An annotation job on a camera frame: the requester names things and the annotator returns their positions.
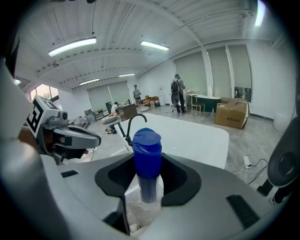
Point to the person's left forearm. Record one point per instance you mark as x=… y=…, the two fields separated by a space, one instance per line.
x=28 y=137

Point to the large open cardboard box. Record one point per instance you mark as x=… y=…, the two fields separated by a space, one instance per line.
x=230 y=114

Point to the oval backpack pod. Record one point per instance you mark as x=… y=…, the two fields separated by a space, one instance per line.
x=283 y=168

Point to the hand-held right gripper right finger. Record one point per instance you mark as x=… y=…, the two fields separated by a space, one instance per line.
x=211 y=211

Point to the white water dispenser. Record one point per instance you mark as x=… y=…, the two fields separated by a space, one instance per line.
x=161 y=97

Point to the ceiling tube light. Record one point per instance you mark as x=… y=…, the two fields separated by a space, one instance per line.
x=72 y=46
x=126 y=75
x=89 y=81
x=154 y=46
x=259 y=14

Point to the black monitor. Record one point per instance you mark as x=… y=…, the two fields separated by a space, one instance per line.
x=108 y=107

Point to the wooden chair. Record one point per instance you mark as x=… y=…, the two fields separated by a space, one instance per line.
x=198 y=105

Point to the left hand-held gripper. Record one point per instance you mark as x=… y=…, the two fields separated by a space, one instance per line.
x=47 y=122

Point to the white power strip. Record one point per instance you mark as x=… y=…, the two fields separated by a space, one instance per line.
x=246 y=161

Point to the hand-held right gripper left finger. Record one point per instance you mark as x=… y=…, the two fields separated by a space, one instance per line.
x=77 y=199

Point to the white bathtub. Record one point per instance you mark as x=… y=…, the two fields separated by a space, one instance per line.
x=187 y=136

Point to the blue-lidded translucent bottle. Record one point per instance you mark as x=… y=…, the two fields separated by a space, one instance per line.
x=147 y=159

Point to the small oval white tub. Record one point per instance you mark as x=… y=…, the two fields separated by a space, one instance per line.
x=110 y=118

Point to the grey roller blind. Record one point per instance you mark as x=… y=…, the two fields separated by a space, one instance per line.
x=98 y=97
x=119 y=92
x=219 y=72
x=240 y=66
x=191 y=75

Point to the black curved faucet spout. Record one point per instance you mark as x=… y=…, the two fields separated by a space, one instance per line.
x=131 y=124

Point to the brown wooden cabinet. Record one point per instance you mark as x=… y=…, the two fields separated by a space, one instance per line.
x=127 y=112

